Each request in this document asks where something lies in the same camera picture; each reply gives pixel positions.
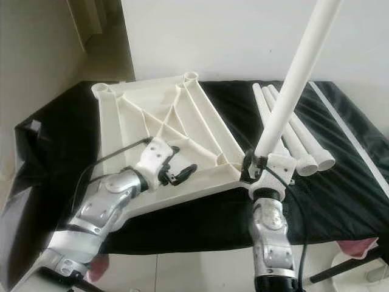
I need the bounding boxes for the white tape strip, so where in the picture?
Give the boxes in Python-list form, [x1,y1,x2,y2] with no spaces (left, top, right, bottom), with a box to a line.
[308,80,389,181]

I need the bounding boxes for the black tablecloth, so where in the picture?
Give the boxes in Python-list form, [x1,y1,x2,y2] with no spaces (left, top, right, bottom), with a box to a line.
[0,79,389,292]

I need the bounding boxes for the white plastic table top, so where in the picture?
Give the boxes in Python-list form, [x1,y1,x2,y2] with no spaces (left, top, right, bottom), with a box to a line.
[91,71,257,215]

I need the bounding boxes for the black metal table leg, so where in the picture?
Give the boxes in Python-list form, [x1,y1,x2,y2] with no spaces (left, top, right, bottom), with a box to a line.
[310,257,389,284]

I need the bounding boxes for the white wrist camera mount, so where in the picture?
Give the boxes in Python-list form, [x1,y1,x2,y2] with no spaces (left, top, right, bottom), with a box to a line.
[134,136,174,187]
[252,153,298,200]

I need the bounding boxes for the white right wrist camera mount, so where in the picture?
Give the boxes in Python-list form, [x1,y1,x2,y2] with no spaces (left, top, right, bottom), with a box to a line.
[252,153,298,200]

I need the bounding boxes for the pink rounded object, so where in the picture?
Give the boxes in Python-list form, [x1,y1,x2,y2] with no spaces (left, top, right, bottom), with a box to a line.
[90,255,111,284]
[336,238,380,257]

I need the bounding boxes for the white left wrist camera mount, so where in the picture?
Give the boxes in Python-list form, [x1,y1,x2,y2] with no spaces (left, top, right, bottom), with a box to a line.
[134,136,174,187]

